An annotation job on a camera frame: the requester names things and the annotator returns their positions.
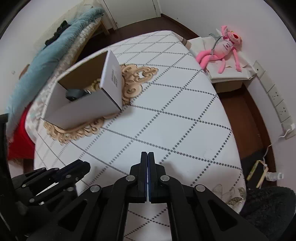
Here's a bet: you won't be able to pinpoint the white charger cable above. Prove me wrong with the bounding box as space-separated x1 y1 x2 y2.
261 128 292 168

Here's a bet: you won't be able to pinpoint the brown cloth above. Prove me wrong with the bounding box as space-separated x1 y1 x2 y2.
20 64 31 77

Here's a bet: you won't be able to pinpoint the black smart wristband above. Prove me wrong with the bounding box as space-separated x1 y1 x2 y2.
65 89 85 102

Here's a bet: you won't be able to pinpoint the red bed sheet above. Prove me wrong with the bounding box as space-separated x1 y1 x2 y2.
7 104 35 160

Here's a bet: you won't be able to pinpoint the grey clothes hanger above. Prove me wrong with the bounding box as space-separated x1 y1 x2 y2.
209 29 228 51

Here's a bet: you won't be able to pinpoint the black clothes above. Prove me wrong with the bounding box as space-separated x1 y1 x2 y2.
45 20 70 45

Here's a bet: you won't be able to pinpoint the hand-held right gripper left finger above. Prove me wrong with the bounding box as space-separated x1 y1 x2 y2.
26 151 148 241

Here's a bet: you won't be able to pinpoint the wooden stick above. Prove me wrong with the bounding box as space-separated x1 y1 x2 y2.
256 164 270 189
246 160 264 181

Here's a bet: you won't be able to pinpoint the white cardboard box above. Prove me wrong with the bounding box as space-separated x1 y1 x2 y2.
41 50 123 130

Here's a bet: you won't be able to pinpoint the pink plush toy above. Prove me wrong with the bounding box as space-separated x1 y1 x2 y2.
196 25 243 74

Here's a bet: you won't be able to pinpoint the white power strip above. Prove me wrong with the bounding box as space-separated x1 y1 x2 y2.
253 60 296 140

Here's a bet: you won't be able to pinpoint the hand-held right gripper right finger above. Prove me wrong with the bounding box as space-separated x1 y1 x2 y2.
148 152 269 241

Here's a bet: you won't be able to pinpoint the white diamond-pattern tablecloth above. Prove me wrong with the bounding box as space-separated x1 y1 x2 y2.
33 30 247 241

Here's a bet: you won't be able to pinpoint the white door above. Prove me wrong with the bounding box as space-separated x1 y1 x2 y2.
103 0 162 30

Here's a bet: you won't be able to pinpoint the light blue quilt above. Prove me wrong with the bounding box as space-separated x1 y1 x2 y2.
6 7 104 139

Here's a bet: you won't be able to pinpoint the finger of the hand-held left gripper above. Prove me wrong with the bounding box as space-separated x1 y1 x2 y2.
29 179 79 207
13 159 90 189

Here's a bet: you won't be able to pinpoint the wooden bed leg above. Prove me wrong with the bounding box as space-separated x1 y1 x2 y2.
92 16 112 36

